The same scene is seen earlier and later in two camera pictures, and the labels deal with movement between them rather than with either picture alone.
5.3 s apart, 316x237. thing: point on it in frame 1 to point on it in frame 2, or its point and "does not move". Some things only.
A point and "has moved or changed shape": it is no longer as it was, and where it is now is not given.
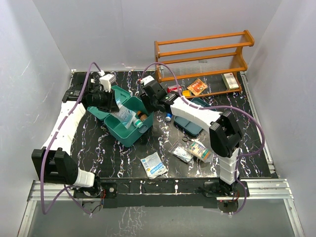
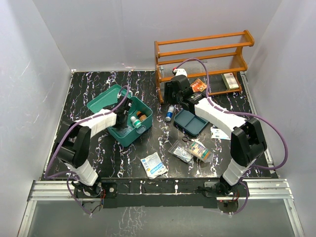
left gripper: x=110 y=106 to x=124 y=124
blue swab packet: x=126 y=116 has moved or changed shape
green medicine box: x=132 y=121 does not move
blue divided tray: x=190 y=126 does not move
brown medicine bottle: x=142 y=116 does not move
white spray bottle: x=138 y=123 does not move
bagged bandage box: x=197 y=149 does not move
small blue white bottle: x=169 y=115 does not move
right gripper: x=145 y=99 to x=168 y=90
